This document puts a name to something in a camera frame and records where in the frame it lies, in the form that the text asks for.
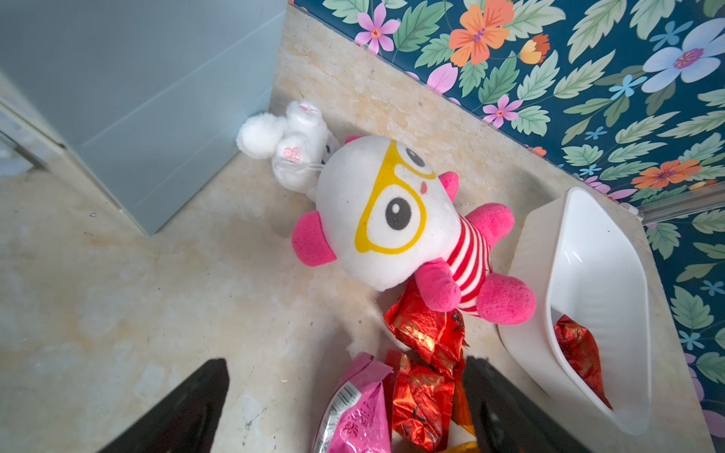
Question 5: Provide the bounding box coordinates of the red tea bag bottom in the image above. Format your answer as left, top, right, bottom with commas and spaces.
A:
554, 315, 613, 410

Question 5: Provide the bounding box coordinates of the small white plush bunny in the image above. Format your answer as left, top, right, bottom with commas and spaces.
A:
235, 101, 341, 200

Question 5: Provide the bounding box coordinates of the pink tea bag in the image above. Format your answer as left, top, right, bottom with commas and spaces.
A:
312, 353, 393, 453

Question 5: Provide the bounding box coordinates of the yellow tea bag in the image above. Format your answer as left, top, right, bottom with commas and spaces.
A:
442, 442, 480, 453

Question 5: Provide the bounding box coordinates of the red tea bag top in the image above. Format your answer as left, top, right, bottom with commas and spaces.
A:
384, 350, 455, 452
383, 277, 466, 379

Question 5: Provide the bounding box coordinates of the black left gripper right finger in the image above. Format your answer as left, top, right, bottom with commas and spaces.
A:
463, 356, 589, 453

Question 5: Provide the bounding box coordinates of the white plastic storage box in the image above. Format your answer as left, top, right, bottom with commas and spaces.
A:
500, 188, 653, 435

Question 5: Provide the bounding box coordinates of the orange tea bag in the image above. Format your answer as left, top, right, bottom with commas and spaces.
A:
451, 357, 475, 435

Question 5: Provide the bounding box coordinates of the white pink plush doll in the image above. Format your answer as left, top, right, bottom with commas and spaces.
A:
292, 136, 536, 326

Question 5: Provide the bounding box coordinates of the red tea bag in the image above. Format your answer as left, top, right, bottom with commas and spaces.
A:
554, 315, 613, 410
383, 277, 466, 379
384, 350, 455, 452

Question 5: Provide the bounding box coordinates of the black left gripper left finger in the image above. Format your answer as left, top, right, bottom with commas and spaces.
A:
100, 358, 230, 453

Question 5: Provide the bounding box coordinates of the light blue mini cabinet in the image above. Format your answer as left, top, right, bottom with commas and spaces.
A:
1, 1, 287, 235

